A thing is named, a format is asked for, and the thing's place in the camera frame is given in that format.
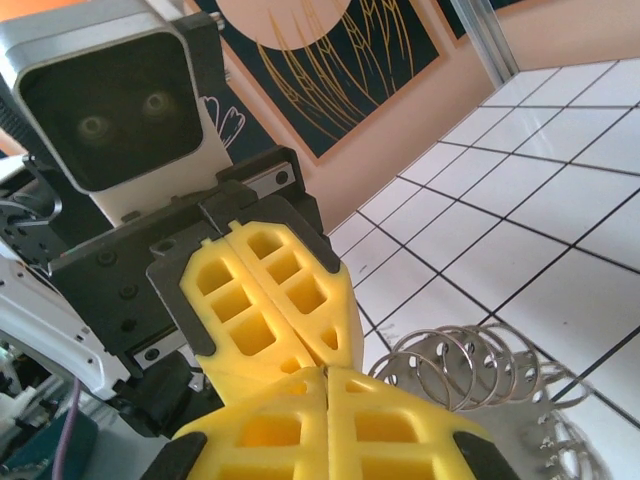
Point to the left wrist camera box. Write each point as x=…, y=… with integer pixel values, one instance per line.
x=110, y=110

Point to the aluminium frame post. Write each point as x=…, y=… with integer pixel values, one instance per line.
x=482, y=40

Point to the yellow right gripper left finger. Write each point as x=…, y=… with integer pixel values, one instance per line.
x=280, y=415

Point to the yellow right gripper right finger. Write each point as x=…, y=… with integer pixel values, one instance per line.
x=390, y=415

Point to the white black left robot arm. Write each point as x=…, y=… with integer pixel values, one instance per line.
x=40, y=320

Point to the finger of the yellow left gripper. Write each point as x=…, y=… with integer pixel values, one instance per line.
x=305, y=280
x=220, y=280

